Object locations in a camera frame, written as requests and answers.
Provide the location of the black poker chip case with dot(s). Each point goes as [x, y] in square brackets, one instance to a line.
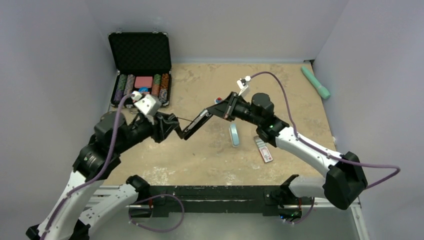
[141, 54]

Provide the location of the pink playing card deck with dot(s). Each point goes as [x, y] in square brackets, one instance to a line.
[143, 82]

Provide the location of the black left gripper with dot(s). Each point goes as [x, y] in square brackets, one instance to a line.
[162, 125]

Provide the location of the light blue stapler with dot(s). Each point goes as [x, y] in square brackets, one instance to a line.
[235, 141]

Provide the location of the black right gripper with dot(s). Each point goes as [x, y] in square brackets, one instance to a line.
[226, 109]

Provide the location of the red white staple box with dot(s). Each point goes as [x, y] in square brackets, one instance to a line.
[263, 149]

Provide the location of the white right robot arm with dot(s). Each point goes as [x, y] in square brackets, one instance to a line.
[343, 178]

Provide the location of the small cupcake toy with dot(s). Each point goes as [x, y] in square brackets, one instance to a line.
[218, 100]

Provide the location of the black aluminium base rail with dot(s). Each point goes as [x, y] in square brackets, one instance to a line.
[268, 200]

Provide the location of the black stapler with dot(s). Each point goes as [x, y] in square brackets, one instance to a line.
[196, 124]

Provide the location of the blue dealer button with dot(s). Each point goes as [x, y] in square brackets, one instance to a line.
[143, 90]

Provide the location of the mint green tube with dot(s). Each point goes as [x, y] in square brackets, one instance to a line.
[321, 90]

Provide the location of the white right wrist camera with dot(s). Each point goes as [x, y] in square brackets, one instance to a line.
[243, 84]

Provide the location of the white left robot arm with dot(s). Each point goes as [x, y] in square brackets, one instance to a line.
[70, 219]

